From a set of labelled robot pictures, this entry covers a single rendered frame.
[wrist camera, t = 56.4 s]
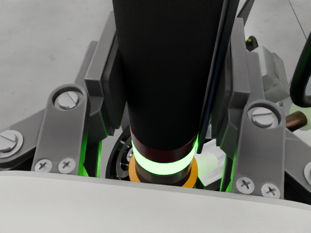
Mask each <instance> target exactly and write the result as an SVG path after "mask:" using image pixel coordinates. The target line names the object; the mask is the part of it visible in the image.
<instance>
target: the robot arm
mask: <svg viewBox="0 0 311 233"><path fill-rule="evenodd" d="M125 104H126V93H125V86H124V78H123V71H122V65H121V58H120V51H119V45H118V36H117V30H116V23H115V17H114V10H110V12H109V14H108V17H107V20H106V22H105V25H104V28H103V30H102V33H101V35H100V38H99V40H98V41H93V40H92V41H91V42H90V44H89V46H88V48H87V50H86V53H85V55H84V58H83V60H82V63H81V65H80V68H79V70H78V73H77V75H76V78H75V80H74V83H73V84H72V83H70V84H64V85H61V86H59V87H57V88H56V89H54V90H53V91H52V92H51V94H50V95H49V97H48V101H47V105H46V107H45V108H43V109H41V110H39V111H37V112H35V113H34V114H32V115H30V116H28V117H26V118H24V119H22V120H20V121H18V122H16V123H15V124H13V125H11V126H9V127H7V128H5V129H3V130H1V131H0V233H311V146H309V145H308V144H307V143H305V142H304V141H303V140H302V139H300V138H299V137H298V136H296V135H295V134H294V133H293V132H291V131H290V130H289V129H287V128H286V116H285V114H284V112H283V110H282V109H281V108H280V107H279V106H278V105H276V104H275V103H273V102H271V101H268V100H265V95H264V89H263V82H262V75H261V66H260V59H259V54H258V53H257V52H249V51H246V43H245V33H244V24H243V18H235V21H234V25H233V29H232V33H231V37H230V41H229V45H228V49H227V53H226V57H225V60H224V64H223V68H222V72H221V76H220V80H219V84H218V88H217V92H216V96H215V100H214V104H213V108H212V112H211V138H212V139H216V146H217V147H220V149H221V150H222V151H223V152H224V153H225V154H226V156H225V161H224V168H223V174H222V179H221V185H220V191H212V190H201V189H194V188H186V187H177V186H169V185H161V184H149V183H140V182H132V181H123V180H114V179H106V178H100V161H101V149H102V140H103V139H105V138H107V137H108V136H114V132H115V129H119V128H120V125H121V121H122V117H123V113H124V108H125Z"/></svg>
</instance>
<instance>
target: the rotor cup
mask: <svg viewBox="0 0 311 233"><path fill-rule="evenodd" d="M211 140H212V139H208V138H205V141H204V144H205V143H207V142H209V141H211ZM132 147H133V145H132V139H131V130H130V125H128V126H127V127H126V129H125V130H124V131H123V132H122V134H121V135H120V137H119V138H118V140H117V142H116V143H115V145H114V147H113V149H112V152H111V154H110V157H109V160H108V163H107V167H106V176H105V178H106V179H114V180H123V181H130V179H129V172H128V171H129V163H130V162H128V161H127V154H128V152H129V150H130V149H131V148H132Z"/></svg>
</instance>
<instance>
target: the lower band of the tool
mask: <svg viewBox="0 0 311 233"><path fill-rule="evenodd" d="M129 176H130V180H131V181H132V182H140V180H139V179H138V177H137V174H136V170H135V158H134V154H133V155H132V158H131V160H130V163H129ZM197 176H198V165H197V161H196V159H195V156H193V161H192V170H191V174H190V177H189V179H188V180H187V182H186V183H185V184H184V185H183V186H182V187H186V188H193V186H194V184H195V182H196V179H197ZM140 183H141V182H140Z"/></svg>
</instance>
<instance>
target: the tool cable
mask: <svg viewBox="0 0 311 233"><path fill-rule="evenodd" d="M310 76H311V31H310V34H309V36H308V38H307V40H306V43H305V45H304V48H303V50H302V53H301V55H300V58H299V60H298V63H297V65H296V68H295V71H294V74H293V78H292V81H291V86H290V97H291V100H292V102H293V104H292V105H291V108H290V112H289V114H292V113H294V112H296V111H301V112H303V113H304V114H305V116H306V118H307V124H306V125H305V126H303V127H301V128H299V130H301V131H308V130H310V129H311V95H308V96H307V95H305V90H306V86H307V83H308V81H309V78H310Z"/></svg>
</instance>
